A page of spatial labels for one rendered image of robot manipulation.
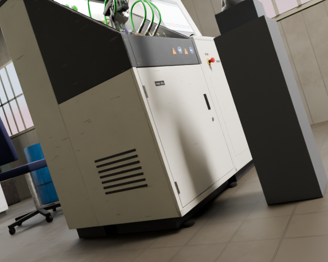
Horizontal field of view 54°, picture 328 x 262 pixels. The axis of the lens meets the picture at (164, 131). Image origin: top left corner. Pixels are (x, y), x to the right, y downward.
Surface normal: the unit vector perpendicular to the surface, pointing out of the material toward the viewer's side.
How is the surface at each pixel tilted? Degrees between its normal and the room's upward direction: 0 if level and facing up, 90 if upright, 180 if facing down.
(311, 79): 90
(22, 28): 90
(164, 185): 90
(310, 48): 90
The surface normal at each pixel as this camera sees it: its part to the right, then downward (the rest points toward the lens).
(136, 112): -0.55, 0.19
